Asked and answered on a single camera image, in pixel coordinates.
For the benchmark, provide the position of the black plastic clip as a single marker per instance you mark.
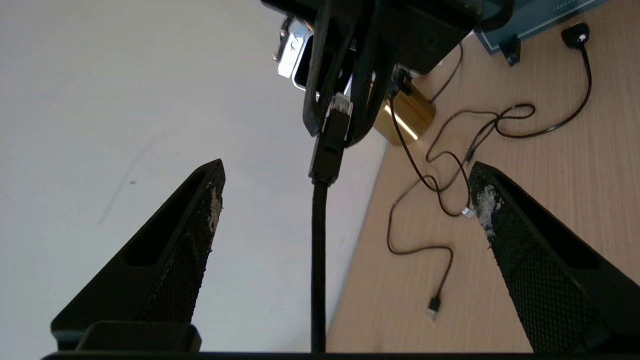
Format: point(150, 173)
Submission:
point(510, 50)

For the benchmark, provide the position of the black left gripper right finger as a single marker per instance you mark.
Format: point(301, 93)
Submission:
point(550, 290)

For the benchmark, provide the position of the brass desk lamp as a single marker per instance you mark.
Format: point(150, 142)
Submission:
point(405, 120)

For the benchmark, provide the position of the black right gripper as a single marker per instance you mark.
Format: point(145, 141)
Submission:
point(430, 30)

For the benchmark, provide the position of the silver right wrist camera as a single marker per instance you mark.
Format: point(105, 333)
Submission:
point(290, 50)

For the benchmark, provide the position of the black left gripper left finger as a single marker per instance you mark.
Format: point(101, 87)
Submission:
point(150, 280)

